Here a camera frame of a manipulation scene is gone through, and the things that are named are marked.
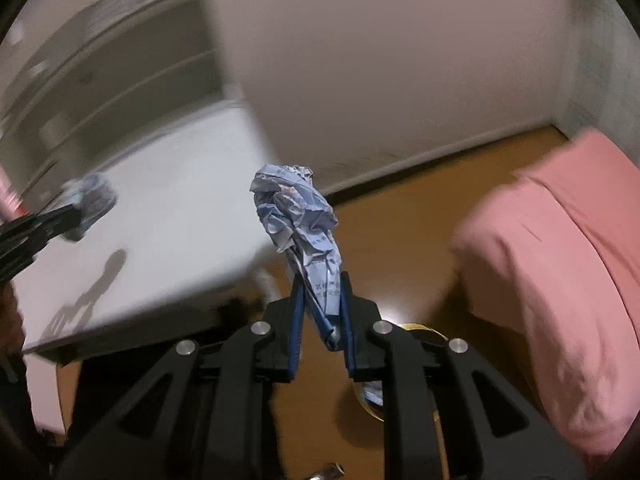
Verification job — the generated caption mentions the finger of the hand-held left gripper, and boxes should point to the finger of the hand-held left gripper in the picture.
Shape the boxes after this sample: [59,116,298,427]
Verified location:
[0,206,83,241]
[0,227,71,282]

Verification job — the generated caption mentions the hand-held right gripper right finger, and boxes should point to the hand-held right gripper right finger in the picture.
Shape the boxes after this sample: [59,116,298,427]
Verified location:
[340,271,586,480]

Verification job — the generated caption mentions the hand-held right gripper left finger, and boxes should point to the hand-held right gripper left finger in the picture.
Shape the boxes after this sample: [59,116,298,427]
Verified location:
[55,275,306,480]

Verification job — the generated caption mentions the blue white printed wrapper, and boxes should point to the blue white printed wrapper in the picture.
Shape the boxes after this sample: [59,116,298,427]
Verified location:
[62,172,118,241]

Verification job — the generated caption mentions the round bin with yellow rim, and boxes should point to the round bin with yellow rim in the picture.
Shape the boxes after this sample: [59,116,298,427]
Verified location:
[350,321,453,423]

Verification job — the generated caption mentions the large blue white plastic bag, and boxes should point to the large blue white plastic bag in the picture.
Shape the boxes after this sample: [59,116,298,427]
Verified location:
[249,162,343,351]

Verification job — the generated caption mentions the small shiny metal object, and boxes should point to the small shiny metal object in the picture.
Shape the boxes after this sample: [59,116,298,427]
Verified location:
[311,461,346,480]

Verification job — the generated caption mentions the white desk shelf unit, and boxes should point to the white desk shelf unit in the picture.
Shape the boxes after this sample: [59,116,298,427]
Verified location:
[0,0,241,201]

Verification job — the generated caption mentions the pink bedding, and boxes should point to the pink bedding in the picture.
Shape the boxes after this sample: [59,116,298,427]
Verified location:
[450,129,640,461]

